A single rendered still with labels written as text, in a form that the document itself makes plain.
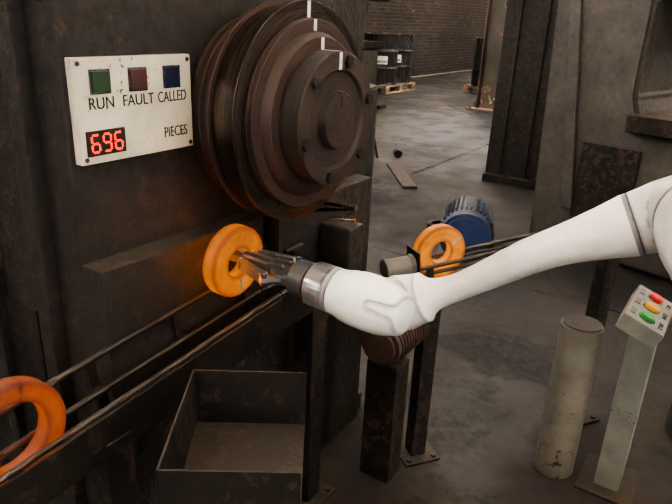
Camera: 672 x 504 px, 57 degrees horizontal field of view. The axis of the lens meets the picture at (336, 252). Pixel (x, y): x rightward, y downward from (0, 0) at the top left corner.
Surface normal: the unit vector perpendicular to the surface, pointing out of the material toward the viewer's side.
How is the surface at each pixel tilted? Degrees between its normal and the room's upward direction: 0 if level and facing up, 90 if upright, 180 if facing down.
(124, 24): 90
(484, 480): 0
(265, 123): 89
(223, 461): 5
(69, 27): 90
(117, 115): 90
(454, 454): 0
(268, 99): 74
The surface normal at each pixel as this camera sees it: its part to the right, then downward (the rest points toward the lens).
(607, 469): -0.56, 0.28
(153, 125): 0.83, 0.23
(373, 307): -0.34, -0.07
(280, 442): 0.04, -0.90
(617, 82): -0.74, 0.22
